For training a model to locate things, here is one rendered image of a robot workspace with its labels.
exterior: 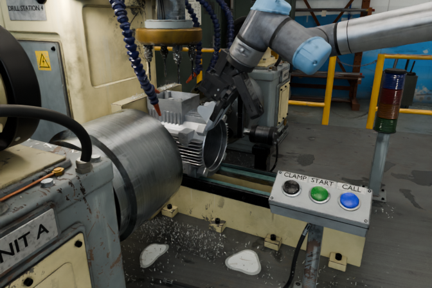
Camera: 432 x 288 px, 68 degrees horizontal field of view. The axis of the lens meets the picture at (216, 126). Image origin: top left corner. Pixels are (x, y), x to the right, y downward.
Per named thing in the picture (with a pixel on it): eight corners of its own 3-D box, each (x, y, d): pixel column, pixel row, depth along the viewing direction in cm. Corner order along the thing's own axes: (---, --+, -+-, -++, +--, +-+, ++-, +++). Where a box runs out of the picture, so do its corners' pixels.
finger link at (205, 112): (193, 119, 86) (208, 92, 81) (210, 132, 85) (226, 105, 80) (187, 123, 83) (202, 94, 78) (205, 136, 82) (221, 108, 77)
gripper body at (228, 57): (209, 85, 85) (231, 46, 79) (235, 104, 83) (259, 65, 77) (195, 91, 78) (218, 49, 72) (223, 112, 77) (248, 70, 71)
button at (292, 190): (281, 196, 59) (281, 191, 58) (285, 182, 61) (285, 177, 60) (297, 200, 58) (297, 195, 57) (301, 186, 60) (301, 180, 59)
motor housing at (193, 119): (142, 173, 95) (137, 112, 89) (177, 150, 112) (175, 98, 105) (200, 188, 87) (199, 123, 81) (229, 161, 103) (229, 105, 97)
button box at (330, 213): (270, 213, 62) (267, 199, 58) (279, 182, 66) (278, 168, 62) (366, 238, 55) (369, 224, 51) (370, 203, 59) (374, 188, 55)
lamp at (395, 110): (376, 117, 96) (378, 103, 95) (376, 112, 101) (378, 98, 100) (398, 120, 94) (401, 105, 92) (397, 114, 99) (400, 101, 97)
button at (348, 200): (338, 209, 55) (339, 204, 54) (341, 195, 57) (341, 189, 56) (357, 214, 54) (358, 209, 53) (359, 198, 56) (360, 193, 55)
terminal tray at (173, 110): (147, 121, 94) (145, 97, 92) (168, 111, 103) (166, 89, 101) (182, 126, 89) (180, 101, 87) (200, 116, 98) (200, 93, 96)
